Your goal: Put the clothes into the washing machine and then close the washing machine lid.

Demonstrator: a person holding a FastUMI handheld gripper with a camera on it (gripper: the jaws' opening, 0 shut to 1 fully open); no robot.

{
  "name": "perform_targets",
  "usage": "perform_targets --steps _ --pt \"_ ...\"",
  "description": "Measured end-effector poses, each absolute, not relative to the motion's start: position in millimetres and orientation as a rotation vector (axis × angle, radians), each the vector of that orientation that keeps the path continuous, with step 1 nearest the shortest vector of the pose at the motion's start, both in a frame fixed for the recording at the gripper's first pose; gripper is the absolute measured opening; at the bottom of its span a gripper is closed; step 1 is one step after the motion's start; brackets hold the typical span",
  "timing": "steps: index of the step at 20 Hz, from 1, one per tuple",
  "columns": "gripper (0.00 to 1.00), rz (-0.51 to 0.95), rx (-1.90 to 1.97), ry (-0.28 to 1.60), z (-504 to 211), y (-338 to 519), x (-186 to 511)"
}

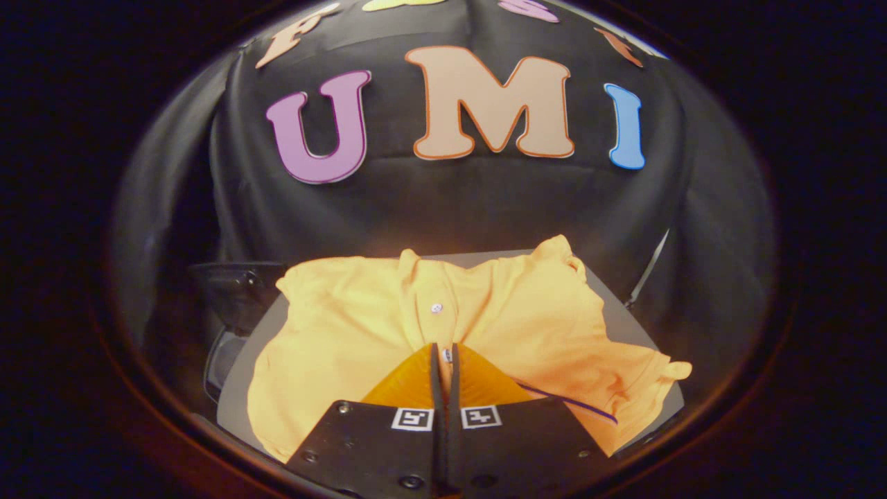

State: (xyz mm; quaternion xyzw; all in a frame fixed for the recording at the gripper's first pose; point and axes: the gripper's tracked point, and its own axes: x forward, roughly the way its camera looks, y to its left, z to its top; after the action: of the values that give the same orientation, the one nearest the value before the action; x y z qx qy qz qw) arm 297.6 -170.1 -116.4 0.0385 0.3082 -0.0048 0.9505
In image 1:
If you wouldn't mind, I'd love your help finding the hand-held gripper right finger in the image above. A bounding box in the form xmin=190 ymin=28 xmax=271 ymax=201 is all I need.
xmin=447 ymin=343 xmax=612 ymax=499

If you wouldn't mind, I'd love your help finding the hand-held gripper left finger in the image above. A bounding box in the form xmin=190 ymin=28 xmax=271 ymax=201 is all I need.
xmin=286 ymin=343 xmax=448 ymax=499

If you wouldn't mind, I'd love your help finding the yellow polo shirt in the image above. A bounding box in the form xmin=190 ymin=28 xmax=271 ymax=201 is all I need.
xmin=247 ymin=235 xmax=693 ymax=464

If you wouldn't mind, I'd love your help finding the grey cabinet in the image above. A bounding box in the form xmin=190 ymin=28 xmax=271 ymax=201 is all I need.
xmin=216 ymin=249 xmax=686 ymax=459

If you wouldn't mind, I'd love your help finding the black backdrop cloth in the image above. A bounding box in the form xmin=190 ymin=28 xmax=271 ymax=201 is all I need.
xmin=111 ymin=0 xmax=777 ymax=417

